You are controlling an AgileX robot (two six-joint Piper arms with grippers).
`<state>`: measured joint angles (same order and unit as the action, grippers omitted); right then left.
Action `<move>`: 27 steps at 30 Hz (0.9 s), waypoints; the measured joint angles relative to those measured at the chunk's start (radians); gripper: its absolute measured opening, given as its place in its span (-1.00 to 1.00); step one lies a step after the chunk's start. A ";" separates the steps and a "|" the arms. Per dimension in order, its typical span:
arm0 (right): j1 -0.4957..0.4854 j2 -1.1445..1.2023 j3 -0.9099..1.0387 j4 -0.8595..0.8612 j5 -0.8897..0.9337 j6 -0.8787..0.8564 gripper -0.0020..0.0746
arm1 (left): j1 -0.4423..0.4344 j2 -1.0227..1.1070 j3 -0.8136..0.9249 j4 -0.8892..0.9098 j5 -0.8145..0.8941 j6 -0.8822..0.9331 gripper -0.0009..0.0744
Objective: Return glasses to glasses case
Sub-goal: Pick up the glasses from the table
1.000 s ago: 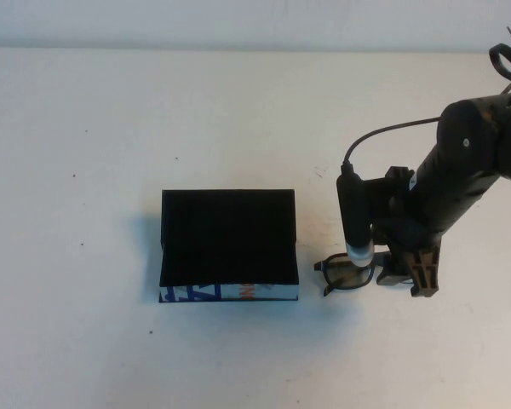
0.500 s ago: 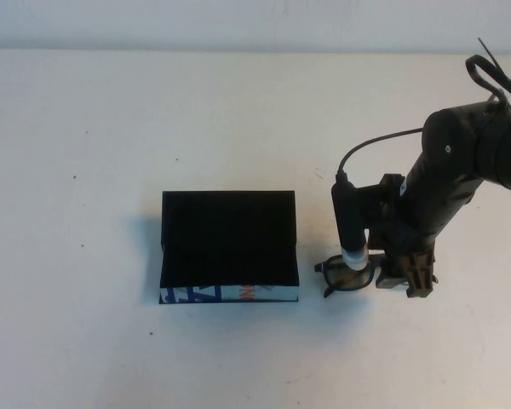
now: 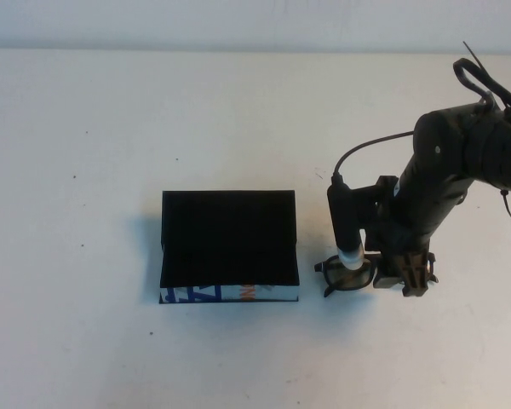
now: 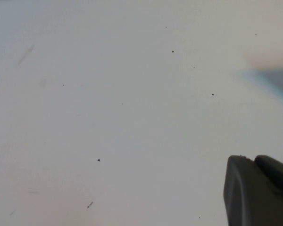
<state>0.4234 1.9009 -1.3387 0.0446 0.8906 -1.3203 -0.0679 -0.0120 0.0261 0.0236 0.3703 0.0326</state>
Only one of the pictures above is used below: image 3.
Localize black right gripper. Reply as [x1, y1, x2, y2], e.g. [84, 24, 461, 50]
[365, 165, 474, 298]

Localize short black zip tie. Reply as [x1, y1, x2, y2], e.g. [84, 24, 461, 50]
[498, 189, 511, 226]

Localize dark framed glasses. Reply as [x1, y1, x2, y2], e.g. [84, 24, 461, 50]
[313, 253, 439, 298]

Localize long black zip tie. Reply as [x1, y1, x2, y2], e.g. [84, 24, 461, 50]
[462, 40, 490, 72]

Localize black camera cable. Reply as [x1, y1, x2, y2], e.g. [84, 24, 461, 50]
[332, 130, 416, 178]

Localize black wrist camera silver tip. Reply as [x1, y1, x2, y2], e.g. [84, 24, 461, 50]
[326, 172, 365, 270]

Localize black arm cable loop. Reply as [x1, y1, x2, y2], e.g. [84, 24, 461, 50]
[453, 58, 511, 112]

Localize black glasses case printed sides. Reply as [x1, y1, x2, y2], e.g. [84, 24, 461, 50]
[158, 190, 301, 306]

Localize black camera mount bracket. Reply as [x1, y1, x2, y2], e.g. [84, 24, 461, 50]
[348, 175, 400, 252]

